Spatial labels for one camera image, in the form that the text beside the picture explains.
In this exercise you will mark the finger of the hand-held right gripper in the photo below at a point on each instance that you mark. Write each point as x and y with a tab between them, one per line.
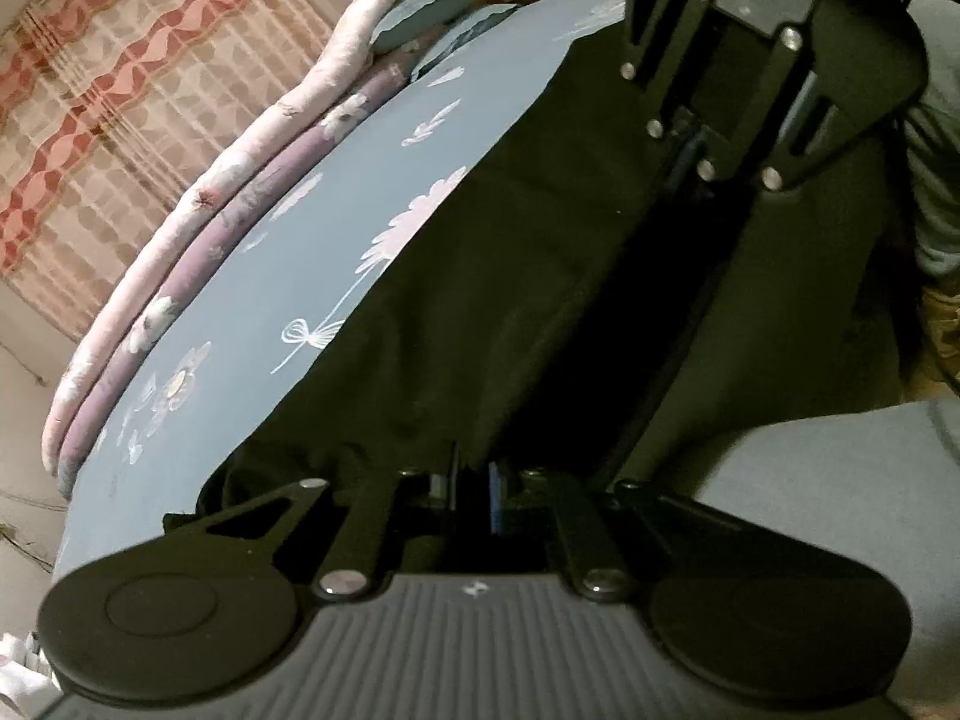
795	127
667	60

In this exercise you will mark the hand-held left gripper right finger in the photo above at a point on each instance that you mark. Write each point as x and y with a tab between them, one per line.
496	499

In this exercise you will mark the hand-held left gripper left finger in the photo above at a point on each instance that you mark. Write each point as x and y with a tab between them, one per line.
375	525

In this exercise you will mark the black pants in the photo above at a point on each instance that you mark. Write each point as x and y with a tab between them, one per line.
525	300

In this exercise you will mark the pink and white clothes pile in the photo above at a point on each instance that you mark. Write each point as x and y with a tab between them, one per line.
19	667

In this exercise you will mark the flat teal pillow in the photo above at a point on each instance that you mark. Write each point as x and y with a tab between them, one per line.
465	34

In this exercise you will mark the large teal pillow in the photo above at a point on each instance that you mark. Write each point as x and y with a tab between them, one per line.
427	15

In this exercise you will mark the bed with blue floral sheet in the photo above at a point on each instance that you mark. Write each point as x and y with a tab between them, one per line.
315	240

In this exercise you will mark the purple floral quilt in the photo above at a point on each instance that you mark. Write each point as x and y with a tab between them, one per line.
240	217

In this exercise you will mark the pink floral quilt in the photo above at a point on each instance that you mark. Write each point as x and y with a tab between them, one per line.
225	172

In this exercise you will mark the patterned beige curtain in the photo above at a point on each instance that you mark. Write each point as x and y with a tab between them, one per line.
135	105

